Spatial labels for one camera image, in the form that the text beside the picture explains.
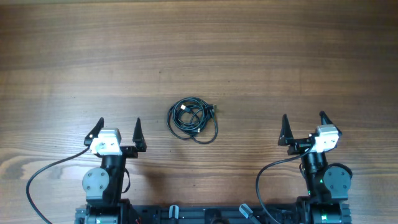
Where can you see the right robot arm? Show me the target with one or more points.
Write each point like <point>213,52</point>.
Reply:
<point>327,184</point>

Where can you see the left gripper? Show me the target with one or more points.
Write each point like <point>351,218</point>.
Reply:
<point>130,153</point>

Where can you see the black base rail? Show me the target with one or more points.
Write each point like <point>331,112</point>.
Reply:
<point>283,213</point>

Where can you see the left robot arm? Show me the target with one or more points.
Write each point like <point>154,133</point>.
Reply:
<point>103,185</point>

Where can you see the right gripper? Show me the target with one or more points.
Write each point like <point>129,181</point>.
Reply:
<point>286,139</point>

